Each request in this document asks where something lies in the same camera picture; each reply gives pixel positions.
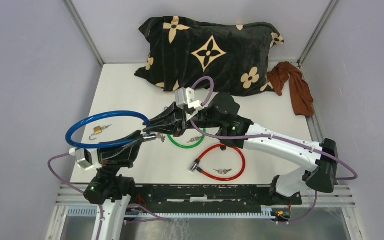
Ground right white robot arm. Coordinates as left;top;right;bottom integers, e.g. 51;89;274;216
145;91;338;204

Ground green cable lock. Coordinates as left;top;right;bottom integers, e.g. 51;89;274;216
167;135;206;150

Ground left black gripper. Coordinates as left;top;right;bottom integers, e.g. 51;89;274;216
96;130;144;181

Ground brown cloth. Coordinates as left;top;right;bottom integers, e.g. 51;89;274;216
267;61;315;117

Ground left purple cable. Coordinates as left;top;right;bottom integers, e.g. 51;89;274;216
47;152;105;240

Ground purple cable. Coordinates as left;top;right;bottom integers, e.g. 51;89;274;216
189;76;359;182
47;152;105;240

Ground red cable lock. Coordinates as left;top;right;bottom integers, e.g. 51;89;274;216
188;143;248;184

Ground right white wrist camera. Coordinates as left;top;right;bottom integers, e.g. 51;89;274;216
174;87;204;115

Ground small brass padlock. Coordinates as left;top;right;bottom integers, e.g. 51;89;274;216
88;124;112;141

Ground blue cable lock keys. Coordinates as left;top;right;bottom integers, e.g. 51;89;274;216
156;133;166;143

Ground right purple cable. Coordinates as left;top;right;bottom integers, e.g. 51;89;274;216
189;76;359;182

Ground blue cable lock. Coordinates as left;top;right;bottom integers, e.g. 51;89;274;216
65;110;158;150

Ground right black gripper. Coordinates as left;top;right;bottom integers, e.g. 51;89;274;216
142;102;223;138

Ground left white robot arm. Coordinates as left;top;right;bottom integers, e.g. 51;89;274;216
83;130;144;240

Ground black floral pillow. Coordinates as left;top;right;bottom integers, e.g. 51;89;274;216
135;16;285;97

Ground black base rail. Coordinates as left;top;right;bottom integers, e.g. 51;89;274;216
121;184;303;222

